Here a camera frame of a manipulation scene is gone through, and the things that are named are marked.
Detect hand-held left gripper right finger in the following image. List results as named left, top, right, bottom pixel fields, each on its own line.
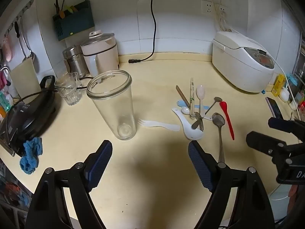
left=188, top=140, right=277, bottom=229

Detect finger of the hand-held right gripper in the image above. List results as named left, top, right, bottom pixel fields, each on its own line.
left=246, top=131, right=290, bottom=164
left=268, top=117, right=305, bottom=139

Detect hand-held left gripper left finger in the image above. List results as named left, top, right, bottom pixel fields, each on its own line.
left=28, top=139, right=113, bottom=229

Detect white ceramic soup spoon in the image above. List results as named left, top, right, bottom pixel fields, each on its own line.
left=172, top=108, right=204, bottom=140

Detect metal fork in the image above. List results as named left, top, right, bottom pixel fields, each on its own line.
left=195, top=112, right=205, bottom=132

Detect red plastic spoon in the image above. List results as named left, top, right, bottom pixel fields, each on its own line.
left=219, top=101, right=235, bottom=140

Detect large metal spoon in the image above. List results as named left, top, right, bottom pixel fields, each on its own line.
left=212, top=113, right=226, bottom=163

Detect tall clear glass cup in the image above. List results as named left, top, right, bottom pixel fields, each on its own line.
left=86, top=70, right=137, bottom=141

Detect white plastic spork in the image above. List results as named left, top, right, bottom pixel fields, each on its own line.
left=138, top=119, right=181, bottom=132

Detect small white spoon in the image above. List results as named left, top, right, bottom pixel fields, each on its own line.
left=181, top=107, right=214, bottom=120

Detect small long-handled metal spoon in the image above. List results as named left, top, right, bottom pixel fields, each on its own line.
left=191, top=97, right=223, bottom=129

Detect chopsticks with green print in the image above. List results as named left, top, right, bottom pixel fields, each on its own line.
left=190, top=78, right=195, bottom=120

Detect brown wooden chopsticks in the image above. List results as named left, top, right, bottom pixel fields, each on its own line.
left=176, top=85, right=190, bottom=108

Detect pale pink spoon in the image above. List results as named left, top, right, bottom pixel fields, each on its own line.
left=196, top=85, right=206, bottom=116

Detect smartphone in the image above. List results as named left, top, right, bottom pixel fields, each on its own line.
left=266, top=97, right=284, bottom=119

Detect small white jar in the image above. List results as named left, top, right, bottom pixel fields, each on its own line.
left=279, top=87, right=290, bottom=102

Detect yellow box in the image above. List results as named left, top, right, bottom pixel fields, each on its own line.
left=272, top=74, right=286, bottom=97

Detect teal packet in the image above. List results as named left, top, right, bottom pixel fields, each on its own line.
left=287, top=74, right=298, bottom=93

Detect blue cloth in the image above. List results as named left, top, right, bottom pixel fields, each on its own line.
left=19, top=137, right=43, bottom=175

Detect large ribbed glass tumbler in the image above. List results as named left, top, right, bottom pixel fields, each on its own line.
left=54, top=73, right=83, bottom=106

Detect white cutting board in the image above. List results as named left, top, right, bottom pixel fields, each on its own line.
left=212, top=31, right=277, bottom=93

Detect black electric griddle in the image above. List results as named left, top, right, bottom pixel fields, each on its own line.
left=0, top=75, right=58, bottom=156

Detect small glass tumbler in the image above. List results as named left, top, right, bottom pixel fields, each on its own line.
left=68, top=72, right=83, bottom=89

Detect stainless steel canister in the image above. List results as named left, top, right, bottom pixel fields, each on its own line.
left=62, top=45, right=89, bottom=79

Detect cream rice cooker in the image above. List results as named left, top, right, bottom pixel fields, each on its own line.
left=80, top=30, right=120, bottom=78

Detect beige cutting board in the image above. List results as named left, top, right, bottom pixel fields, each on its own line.
left=9, top=58, right=42, bottom=98

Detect hanging metal ladle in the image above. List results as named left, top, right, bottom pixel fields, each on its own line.
left=19, top=17, right=36, bottom=64

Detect pink hanging utensil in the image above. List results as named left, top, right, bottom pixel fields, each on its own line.
left=3, top=35, right=13, bottom=62

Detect metal wire rack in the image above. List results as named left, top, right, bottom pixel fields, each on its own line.
left=292, top=32, right=305, bottom=86

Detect black kettle cord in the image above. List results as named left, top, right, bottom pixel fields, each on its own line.
left=76, top=76, right=94, bottom=90

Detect white wall socket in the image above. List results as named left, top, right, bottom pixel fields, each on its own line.
left=218, top=5, right=230, bottom=19
left=201, top=0, right=216, bottom=15

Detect teal wall utensil holder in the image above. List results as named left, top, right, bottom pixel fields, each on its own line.
left=52, top=0, right=95, bottom=42

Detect black power cable with plug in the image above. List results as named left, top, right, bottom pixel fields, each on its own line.
left=128, top=0, right=157, bottom=64

